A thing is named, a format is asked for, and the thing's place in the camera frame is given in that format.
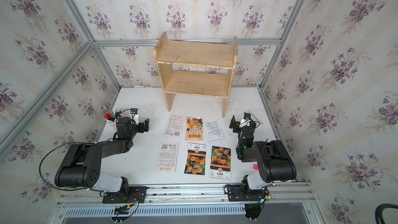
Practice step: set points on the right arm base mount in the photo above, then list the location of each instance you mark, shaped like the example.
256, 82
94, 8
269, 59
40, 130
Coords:
242, 193

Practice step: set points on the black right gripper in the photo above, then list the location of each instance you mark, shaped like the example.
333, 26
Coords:
236, 124

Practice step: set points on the orange marigold seed bag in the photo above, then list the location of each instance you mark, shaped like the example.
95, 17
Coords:
220, 164

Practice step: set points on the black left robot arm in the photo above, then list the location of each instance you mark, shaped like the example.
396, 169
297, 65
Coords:
81, 166

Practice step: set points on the white text seed bag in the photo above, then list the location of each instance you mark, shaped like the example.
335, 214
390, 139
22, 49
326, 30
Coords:
213, 130

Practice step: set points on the dark marigold seed bag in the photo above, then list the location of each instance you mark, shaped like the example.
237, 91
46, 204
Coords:
196, 159

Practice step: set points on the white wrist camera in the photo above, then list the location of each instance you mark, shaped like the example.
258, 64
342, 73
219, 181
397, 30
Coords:
245, 120
134, 115

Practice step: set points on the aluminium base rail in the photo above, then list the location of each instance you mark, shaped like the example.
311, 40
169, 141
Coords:
189, 200

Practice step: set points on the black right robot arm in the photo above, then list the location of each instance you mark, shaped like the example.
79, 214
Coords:
273, 160

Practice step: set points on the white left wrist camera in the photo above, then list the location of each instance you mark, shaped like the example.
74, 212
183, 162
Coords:
134, 115

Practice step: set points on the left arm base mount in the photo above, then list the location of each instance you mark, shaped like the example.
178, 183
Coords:
124, 194

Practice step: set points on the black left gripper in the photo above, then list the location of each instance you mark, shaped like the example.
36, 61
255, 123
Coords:
145, 126

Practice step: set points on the white barcode seed bag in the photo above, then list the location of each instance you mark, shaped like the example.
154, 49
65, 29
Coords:
175, 126

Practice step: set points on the white lower-shelf seed bag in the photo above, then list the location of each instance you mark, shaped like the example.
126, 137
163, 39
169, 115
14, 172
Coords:
167, 157

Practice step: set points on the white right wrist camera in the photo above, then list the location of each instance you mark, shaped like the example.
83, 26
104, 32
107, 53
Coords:
245, 120

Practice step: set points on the wooden two-tier shelf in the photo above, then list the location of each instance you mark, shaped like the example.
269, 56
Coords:
168, 53

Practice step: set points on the white stick on table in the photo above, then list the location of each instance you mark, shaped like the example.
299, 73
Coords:
255, 118

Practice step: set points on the pink pen cup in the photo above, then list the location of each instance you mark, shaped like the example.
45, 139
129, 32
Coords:
112, 117

